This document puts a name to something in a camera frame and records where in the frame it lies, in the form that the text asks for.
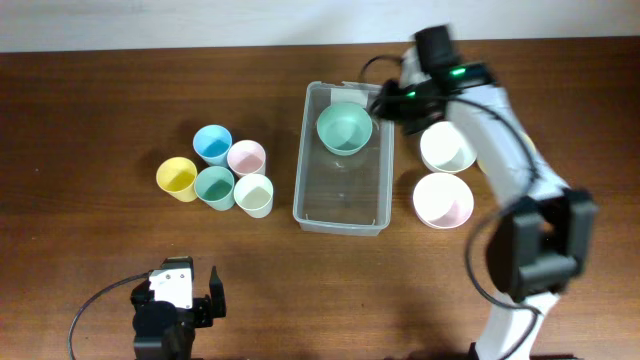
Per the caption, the green plastic bowl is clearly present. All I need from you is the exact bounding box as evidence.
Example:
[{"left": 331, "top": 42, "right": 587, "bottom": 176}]
[{"left": 316, "top": 102, "right": 373, "bottom": 156}]

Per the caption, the white plastic bowl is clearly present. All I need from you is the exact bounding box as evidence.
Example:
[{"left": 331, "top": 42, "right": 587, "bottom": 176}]
[{"left": 419, "top": 121, "right": 477, "bottom": 174}]

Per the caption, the pink plastic bowl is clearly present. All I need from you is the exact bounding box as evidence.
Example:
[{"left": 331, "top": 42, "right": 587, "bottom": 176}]
[{"left": 412, "top": 173, "right": 474, "bottom": 229}]

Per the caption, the white plastic cup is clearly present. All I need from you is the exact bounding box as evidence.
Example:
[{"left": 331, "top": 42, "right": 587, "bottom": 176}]
[{"left": 234, "top": 174, "right": 274, "bottom": 219}]

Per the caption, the green plastic cup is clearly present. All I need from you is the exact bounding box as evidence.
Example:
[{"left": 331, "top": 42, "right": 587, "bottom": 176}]
[{"left": 194, "top": 166, "right": 235, "bottom": 211}]

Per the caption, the yellow plastic cup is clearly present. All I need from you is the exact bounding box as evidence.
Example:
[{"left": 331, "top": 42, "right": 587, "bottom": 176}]
[{"left": 156, "top": 157, "right": 198, "bottom": 202}]

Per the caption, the pink plastic cup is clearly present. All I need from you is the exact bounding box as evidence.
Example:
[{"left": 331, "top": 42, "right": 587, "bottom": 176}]
[{"left": 227, "top": 140, "right": 267, "bottom": 178}]

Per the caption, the blue plastic cup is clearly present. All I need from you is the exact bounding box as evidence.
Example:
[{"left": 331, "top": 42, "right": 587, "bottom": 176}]
[{"left": 193, "top": 125, "right": 233, "bottom": 167}]

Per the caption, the yellow plastic bowl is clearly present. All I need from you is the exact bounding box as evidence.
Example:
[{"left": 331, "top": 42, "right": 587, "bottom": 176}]
[{"left": 476, "top": 132, "right": 537, "bottom": 175}]

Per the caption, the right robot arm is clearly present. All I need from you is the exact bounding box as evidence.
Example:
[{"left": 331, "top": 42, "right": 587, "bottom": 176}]
[{"left": 370, "top": 25, "right": 598, "bottom": 359}]

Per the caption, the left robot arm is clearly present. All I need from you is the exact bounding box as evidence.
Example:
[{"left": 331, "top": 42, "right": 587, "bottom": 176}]
[{"left": 130, "top": 256, "right": 227, "bottom": 360}]

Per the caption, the clear plastic container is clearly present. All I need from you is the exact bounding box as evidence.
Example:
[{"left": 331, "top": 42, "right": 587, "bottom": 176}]
[{"left": 293, "top": 81, "right": 394, "bottom": 236}]

